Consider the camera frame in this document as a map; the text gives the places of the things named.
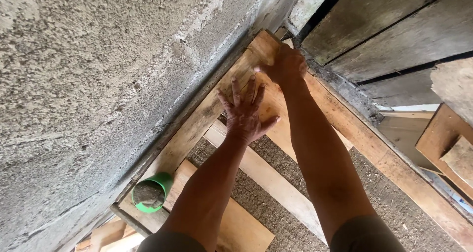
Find person's left hand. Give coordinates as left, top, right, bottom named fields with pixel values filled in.
left=216, top=76, right=281, bottom=145

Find person's right hand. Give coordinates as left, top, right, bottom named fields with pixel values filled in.
left=254, top=43, right=308, bottom=87

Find long brown wooden plank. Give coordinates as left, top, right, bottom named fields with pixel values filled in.
left=118, top=29, right=282, bottom=233

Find orange wooden board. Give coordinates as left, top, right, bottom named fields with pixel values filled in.
left=242, top=72, right=354, bottom=163

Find pale narrow wooden plank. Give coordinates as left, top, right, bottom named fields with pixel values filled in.
left=203, top=119, right=329, bottom=246

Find dark weathered wooden door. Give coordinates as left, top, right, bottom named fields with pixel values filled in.
left=300, top=0, right=473, bottom=109

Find short tan wooden board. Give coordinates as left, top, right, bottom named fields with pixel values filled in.
left=163, top=159, right=276, bottom=252

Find green plastic pipe piece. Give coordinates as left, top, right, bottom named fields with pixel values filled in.
left=132, top=171, right=174, bottom=213

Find flat pale plywood sheet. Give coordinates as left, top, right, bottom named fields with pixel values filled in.
left=376, top=111, right=442, bottom=172

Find person's olive shirt sleeve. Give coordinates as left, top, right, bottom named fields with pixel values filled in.
left=136, top=231, right=208, bottom=252
left=329, top=214, right=407, bottom=252

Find thick brown wooden block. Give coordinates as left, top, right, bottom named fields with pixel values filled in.
left=415, top=103, right=473, bottom=201

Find grey rough wooden slab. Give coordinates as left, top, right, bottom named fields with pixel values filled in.
left=430, top=57, right=473, bottom=127

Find pile of wood offcuts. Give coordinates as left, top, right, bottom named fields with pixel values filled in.
left=75, top=217, right=145, bottom=252

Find small pale wooden piece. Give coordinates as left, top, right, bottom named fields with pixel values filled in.
left=439, top=135, right=473, bottom=189

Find white painted door post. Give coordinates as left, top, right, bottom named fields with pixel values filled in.
left=285, top=0, right=338, bottom=36

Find long wooden frame beam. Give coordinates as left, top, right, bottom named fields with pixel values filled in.
left=301, top=72, right=473, bottom=252

